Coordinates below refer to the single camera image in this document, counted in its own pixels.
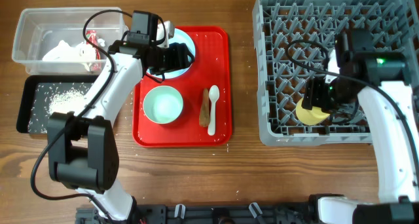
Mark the yellow plastic cup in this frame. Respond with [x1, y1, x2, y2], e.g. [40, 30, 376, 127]
[295, 99, 331, 126]

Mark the light blue plate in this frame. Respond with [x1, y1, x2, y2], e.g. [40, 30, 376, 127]
[147, 28, 196, 80]

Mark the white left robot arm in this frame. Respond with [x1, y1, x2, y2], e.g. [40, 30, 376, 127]
[31, 10, 196, 223]

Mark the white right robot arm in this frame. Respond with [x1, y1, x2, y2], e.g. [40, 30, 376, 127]
[297, 29, 418, 223]

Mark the red snack wrapper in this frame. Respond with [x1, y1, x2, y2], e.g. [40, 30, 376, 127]
[82, 30, 101, 71]

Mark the crumpled white tissue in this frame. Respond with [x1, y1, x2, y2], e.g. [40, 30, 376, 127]
[42, 40, 88, 71]

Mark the black waste tray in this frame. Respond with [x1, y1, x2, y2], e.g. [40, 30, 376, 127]
[16, 75, 98, 134]

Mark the red plastic tray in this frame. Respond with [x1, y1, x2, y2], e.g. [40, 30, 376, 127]
[132, 26, 232, 148]

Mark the green bowl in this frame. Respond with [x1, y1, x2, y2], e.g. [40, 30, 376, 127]
[143, 86, 184, 124]

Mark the brown food stick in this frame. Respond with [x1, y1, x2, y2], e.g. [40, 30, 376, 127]
[199, 88, 210, 127]

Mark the grey dishwasher rack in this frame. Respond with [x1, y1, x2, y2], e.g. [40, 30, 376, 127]
[252, 0, 418, 146]

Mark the white plastic spoon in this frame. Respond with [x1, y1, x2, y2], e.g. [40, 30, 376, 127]
[208, 85, 220, 136]

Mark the white rice pile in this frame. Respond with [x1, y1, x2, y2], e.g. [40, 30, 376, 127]
[48, 89, 84, 115]

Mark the clear plastic bin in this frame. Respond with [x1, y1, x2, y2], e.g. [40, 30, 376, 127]
[11, 7, 130, 77]

